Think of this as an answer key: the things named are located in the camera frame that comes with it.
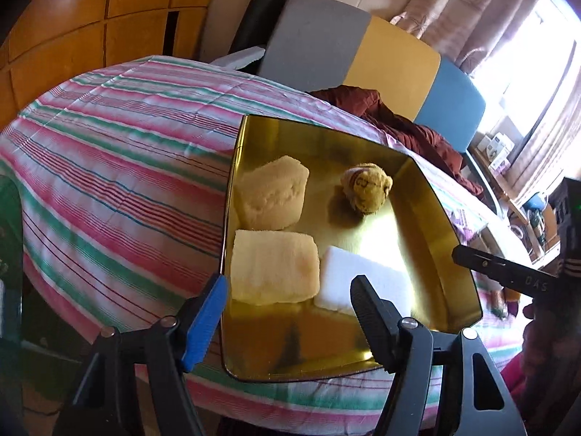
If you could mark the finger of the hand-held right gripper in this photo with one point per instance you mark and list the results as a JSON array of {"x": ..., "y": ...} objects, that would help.
[{"x": 499, "y": 265}]

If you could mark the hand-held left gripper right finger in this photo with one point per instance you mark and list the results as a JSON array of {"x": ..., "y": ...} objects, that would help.
[{"x": 367, "y": 318}]

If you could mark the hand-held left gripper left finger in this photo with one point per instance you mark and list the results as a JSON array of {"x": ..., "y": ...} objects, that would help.
[{"x": 206, "y": 322}]

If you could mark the gold metal tin box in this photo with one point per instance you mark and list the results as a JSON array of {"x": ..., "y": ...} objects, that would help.
[{"x": 317, "y": 340}]

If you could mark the person's right hand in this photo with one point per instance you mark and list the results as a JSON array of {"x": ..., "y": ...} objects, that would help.
[{"x": 530, "y": 313}]

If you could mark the blue bowl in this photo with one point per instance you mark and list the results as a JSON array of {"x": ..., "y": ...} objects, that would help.
[{"x": 538, "y": 200}]

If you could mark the white sponge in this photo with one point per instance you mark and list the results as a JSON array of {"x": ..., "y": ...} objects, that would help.
[{"x": 345, "y": 272}]

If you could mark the wooden side table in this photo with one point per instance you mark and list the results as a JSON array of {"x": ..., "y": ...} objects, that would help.
[{"x": 513, "y": 202}]

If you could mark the yellow sponge cake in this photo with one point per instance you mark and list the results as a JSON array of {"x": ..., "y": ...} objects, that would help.
[
  {"x": 272, "y": 195},
  {"x": 272, "y": 268}
]

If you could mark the beige patterned curtain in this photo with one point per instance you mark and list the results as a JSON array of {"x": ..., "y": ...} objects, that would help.
[
  {"x": 553, "y": 136},
  {"x": 454, "y": 4}
]

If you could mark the white box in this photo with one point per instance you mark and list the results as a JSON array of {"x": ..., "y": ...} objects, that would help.
[{"x": 495, "y": 150}]

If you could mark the red blanket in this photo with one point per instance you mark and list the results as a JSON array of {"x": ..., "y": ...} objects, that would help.
[{"x": 515, "y": 372}]

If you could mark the brown plush toy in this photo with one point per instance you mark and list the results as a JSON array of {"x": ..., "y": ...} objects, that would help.
[{"x": 367, "y": 188}]

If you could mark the maroon cloth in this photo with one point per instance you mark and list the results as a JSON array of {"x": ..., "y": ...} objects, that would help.
[{"x": 422, "y": 138}]

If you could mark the striped table cloth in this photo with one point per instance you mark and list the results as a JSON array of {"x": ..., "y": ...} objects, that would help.
[{"x": 113, "y": 168}]

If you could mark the dark green object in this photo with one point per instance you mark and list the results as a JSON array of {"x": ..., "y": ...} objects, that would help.
[{"x": 11, "y": 259}]

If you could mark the grey yellow blue sofa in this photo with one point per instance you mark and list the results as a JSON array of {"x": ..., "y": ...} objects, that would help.
[{"x": 317, "y": 41}]

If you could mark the wooden wardrobe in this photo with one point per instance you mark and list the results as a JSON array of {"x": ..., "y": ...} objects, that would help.
[{"x": 68, "y": 18}]

